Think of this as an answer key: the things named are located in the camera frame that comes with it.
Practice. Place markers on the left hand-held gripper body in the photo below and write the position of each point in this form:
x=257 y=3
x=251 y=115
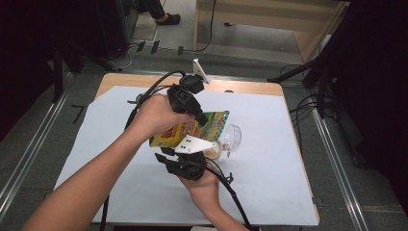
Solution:
x=183 y=97

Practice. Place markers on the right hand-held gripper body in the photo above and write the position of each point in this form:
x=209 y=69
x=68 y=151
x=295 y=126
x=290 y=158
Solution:
x=189 y=166

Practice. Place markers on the yellow food packet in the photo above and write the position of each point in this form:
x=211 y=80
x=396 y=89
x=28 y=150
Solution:
x=218 y=122

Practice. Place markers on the clear glass jar with lid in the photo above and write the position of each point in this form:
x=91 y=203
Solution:
x=232 y=138

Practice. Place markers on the person's right hand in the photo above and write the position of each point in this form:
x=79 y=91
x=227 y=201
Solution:
x=203 y=189

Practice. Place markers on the person's left hand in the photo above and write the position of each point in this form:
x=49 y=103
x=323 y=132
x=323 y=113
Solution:
x=154 y=118

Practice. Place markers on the white paper sheet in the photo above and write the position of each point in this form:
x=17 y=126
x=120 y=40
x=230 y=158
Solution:
x=272 y=166

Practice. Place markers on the black cabinet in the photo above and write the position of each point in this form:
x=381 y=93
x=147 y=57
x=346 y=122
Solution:
x=112 y=25

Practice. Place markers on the black stand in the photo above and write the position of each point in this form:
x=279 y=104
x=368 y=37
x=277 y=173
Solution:
x=295 y=71
x=58 y=70

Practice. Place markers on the light wooden shelf unit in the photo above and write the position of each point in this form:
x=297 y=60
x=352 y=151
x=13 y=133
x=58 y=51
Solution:
x=243 y=12

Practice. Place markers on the dark curtain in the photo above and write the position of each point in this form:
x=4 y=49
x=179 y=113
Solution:
x=29 y=48
x=378 y=80

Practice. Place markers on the small black floor bracket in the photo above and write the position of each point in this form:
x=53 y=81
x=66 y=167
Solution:
x=141 y=46
x=180 y=50
x=155 y=47

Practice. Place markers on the metal floor rail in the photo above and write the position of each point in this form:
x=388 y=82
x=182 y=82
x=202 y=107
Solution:
x=30 y=147
x=340 y=173
x=240 y=78

